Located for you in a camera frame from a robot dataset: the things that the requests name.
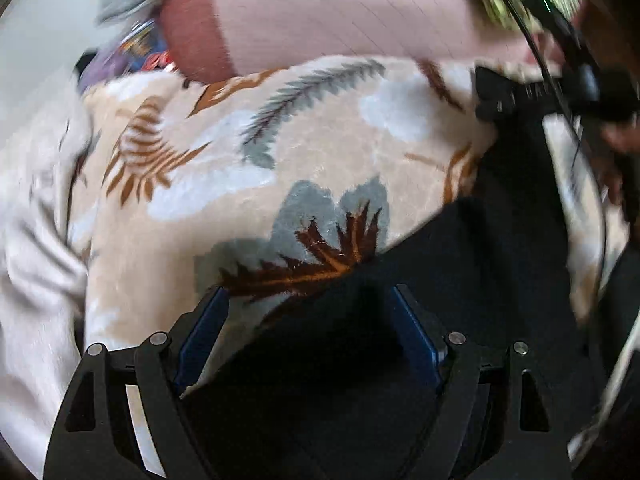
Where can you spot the black pants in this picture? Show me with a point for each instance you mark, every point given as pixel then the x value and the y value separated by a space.
pixel 500 260

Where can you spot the leaf print blanket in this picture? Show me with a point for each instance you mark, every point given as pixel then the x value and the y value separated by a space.
pixel 225 160

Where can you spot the beige velvet garment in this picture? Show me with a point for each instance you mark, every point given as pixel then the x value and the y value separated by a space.
pixel 35 240

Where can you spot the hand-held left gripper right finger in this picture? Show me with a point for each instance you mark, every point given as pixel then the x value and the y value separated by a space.
pixel 415 332

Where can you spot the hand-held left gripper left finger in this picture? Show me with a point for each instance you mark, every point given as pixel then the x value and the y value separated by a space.
pixel 202 332

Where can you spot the purple cloth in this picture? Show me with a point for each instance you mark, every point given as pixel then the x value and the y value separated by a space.
pixel 100 72

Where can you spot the colourful snack packet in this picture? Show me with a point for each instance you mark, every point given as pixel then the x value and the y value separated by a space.
pixel 145 45

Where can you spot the pink pillow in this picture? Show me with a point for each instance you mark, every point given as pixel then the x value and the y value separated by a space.
pixel 325 15

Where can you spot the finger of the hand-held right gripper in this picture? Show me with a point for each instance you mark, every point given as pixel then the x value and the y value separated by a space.
pixel 515 94

